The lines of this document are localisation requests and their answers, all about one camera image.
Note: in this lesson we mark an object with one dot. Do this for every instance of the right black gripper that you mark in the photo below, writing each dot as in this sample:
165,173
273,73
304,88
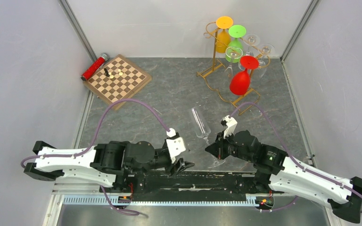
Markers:
215,148

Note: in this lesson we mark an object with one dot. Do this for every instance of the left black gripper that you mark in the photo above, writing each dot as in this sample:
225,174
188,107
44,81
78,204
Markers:
173,169

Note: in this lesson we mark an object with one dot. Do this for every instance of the clear green-rimmed wine glass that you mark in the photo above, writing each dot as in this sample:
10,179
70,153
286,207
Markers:
232,54

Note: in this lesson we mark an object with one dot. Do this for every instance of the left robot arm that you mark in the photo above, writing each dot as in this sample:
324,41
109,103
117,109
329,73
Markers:
106,164

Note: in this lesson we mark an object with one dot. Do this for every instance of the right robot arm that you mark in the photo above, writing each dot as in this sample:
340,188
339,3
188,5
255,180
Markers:
277,171

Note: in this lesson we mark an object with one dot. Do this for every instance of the red wine glass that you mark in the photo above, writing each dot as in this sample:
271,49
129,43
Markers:
241,81

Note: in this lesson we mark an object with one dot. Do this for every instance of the green wine glass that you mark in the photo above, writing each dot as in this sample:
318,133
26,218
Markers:
236,32

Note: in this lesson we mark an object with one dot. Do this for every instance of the orange wine glass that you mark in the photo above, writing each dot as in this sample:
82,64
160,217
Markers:
223,37

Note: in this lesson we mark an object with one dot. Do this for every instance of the clear back wine glass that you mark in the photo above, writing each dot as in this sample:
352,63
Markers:
252,41

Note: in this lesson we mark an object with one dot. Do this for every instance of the wooden chessboard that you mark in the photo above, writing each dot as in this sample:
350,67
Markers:
119,87

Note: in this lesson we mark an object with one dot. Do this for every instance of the black chess piece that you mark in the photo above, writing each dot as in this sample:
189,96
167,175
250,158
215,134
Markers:
106,72

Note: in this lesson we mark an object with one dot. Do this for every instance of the red glitter tube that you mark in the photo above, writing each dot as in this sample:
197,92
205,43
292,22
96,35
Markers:
94,67

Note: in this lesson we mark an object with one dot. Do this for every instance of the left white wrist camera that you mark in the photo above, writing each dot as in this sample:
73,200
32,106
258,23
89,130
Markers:
175,143

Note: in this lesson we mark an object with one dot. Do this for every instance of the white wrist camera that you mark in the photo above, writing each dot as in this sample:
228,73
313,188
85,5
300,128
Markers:
175,143
230,124

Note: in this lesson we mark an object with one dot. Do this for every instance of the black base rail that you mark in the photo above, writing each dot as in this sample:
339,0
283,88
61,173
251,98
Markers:
190,186

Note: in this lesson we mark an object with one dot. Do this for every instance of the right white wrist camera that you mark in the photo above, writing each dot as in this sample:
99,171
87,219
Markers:
230,124

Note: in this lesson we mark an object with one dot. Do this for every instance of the gold wire glass rack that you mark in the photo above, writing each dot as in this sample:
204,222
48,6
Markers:
212,75

